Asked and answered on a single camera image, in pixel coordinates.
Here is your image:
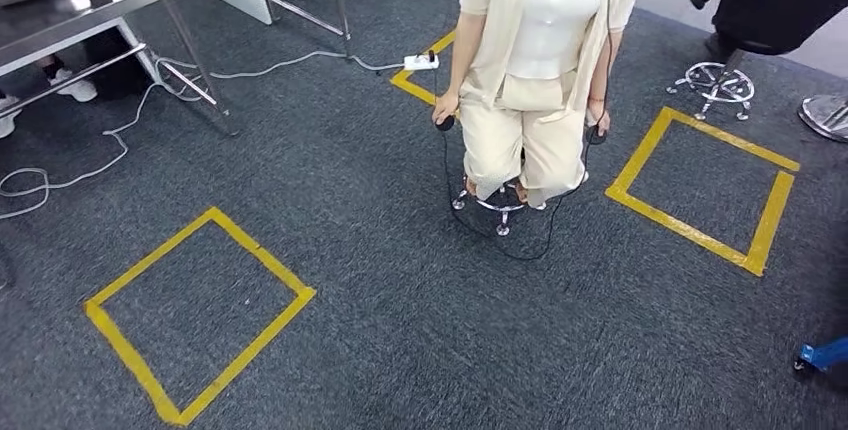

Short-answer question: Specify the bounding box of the yellow floor tape square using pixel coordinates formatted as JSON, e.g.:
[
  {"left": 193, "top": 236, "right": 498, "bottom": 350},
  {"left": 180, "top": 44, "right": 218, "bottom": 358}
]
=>
[
  {"left": 604, "top": 106, "right": 802, "bottom": 279},
  {"left": 389, "top": 29, "right": 460, "bottom": 108},
  {"left": 84, "top": 206, "right": 318, "bottom": 428}
]

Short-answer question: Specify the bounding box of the blue metal shelf rack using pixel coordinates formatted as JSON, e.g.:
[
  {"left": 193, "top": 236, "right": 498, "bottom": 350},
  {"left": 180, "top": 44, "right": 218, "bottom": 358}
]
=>
[{"left": 793, "top": 336, "right": 848, "bottom": 375}]

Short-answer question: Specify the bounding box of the person's hand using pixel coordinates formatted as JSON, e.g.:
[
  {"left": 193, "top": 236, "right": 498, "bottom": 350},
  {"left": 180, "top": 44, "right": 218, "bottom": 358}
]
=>
[
  {"left": 586, "top": 107, "right": 612, "bottom": 138},
  {"left": 431, "top": 90, "right": 462, "bottom": 127}
]

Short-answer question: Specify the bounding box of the white floor cable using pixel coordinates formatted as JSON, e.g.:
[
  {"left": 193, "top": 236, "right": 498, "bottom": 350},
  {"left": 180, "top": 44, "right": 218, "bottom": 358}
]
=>
[{"left": 0, "top": 49, "right": 407, "bottom": 222}]

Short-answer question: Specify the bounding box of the white power strip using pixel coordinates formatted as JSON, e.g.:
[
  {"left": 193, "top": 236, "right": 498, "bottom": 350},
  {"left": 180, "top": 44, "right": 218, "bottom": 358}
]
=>
[{"left": 404, "top": 49, "right": 441, "bottom": 73}]

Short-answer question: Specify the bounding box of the metal round stand base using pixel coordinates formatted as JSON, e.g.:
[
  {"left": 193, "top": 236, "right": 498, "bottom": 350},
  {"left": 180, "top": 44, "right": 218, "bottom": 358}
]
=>
[{"left": 798, "top": 94, "right": 848, "bottom": 145}]

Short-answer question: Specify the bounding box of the black floor cable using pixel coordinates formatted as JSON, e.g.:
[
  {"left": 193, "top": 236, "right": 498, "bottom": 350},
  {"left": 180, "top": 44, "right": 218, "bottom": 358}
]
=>
[{"left": 427, "top": 0, "right": 624, "bottom": 263}]

